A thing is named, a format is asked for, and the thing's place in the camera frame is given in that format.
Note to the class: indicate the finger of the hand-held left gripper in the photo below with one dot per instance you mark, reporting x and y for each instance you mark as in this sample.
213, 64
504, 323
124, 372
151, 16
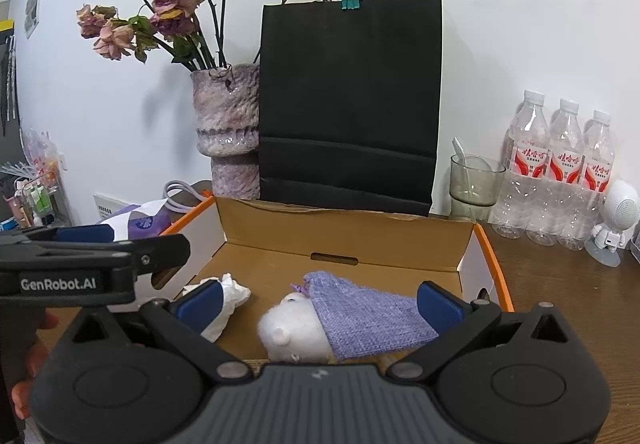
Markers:
160, 251
82, 233

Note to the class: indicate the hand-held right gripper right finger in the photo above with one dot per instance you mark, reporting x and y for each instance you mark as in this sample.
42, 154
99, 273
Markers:
440, 308

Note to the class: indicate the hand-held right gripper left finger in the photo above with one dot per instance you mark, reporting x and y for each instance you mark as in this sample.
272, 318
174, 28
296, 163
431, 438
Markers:
202, 305

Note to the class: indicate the purple knitted pouch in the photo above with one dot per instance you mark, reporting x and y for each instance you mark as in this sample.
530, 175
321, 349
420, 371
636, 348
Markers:
365, 319

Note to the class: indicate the orange cardboard box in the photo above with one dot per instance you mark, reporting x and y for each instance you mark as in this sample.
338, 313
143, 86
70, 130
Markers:
280, 234

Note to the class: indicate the person's left hand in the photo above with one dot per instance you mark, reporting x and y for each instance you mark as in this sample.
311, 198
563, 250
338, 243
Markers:
22, 399

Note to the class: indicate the purple white tissue pack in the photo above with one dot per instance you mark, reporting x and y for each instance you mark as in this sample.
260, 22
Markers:
145, 221

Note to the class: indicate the crumpled white tissue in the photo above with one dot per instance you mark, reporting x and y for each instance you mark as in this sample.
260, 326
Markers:
235, 296

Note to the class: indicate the cluttered storage rack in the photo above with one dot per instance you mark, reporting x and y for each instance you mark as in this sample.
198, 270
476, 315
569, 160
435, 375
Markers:
35, 194

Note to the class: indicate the white fluffy cotton ball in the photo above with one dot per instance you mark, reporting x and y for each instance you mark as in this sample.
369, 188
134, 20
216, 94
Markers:
290, 324

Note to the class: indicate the green glass cup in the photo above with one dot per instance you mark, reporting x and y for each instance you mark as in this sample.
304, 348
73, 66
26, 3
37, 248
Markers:
482, 189

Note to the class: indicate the purple textured vase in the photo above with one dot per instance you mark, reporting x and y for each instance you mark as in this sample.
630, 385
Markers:
225, 114

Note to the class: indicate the white plastic spoon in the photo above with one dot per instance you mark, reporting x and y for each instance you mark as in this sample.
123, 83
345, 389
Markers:
457, 147

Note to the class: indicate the clear water bottle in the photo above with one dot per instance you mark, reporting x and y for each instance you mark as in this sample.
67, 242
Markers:
564, 164
597, 169
527, 159

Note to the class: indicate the white robot figure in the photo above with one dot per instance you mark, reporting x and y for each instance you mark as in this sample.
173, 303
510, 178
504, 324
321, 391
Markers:
622, 204

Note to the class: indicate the black paper bag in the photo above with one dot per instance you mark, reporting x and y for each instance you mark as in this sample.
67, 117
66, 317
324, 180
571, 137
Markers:
350, 99

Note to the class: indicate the small wall picture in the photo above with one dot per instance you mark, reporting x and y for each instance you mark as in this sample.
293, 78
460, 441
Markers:
32, 9

